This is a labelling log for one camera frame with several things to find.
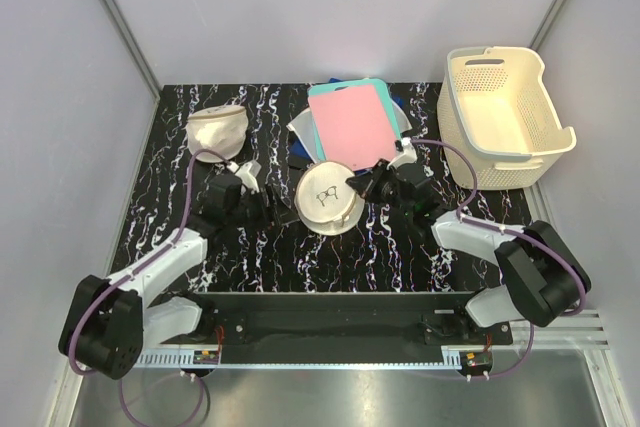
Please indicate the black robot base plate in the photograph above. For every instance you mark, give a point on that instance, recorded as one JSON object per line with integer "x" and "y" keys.
{"x": 360, "y": 322}

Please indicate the pink plastic board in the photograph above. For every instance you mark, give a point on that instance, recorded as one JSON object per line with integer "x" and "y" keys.
{"x": 350, "y": 124}

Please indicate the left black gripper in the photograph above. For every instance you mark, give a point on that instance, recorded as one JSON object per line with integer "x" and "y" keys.
{"x": 280, "y": 217}

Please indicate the white slotted cable duct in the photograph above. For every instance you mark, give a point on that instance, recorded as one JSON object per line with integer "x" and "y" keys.
{"x": 427, "y": 358}

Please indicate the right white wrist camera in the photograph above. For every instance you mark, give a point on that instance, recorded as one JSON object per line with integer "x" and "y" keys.
{"x": 406, "y": 154}

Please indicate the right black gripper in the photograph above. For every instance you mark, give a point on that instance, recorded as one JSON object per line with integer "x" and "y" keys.
{"x": 367, "y": 185}

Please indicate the teal plastic board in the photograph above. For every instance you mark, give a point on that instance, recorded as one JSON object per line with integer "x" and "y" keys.
{"x": 390, "y": 97}

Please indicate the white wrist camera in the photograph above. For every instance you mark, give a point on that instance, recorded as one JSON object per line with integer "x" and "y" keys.
{"x": 406, "y": 154}
{"x": 247, "y": 173}

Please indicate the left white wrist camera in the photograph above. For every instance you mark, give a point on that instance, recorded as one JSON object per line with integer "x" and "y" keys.
{"x": 247, "y": 173}

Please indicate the dark blue board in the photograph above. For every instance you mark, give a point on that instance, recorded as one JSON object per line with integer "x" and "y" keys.
{"x": 300, "y": 149}

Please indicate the mesh laundry bag with glasses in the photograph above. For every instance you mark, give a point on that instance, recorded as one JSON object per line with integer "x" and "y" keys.
{"x": 325, "y": 203}

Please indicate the cream plastic laundry basket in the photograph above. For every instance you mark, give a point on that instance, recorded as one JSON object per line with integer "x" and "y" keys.
{"x": 494, "y": 109}

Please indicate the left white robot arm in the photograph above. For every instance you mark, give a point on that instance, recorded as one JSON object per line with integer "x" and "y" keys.
{"x": 112, "y": 320}

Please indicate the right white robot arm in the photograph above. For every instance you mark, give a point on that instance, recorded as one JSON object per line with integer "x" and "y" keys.
{"x": 542, "y": 279}

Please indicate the far mesh laundry bag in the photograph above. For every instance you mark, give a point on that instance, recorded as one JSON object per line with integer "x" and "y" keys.
{"x": 221, "y": 129}

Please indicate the left aluminium frame post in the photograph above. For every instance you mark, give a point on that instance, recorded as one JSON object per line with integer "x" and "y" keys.
{"x": 132, "y": 46}

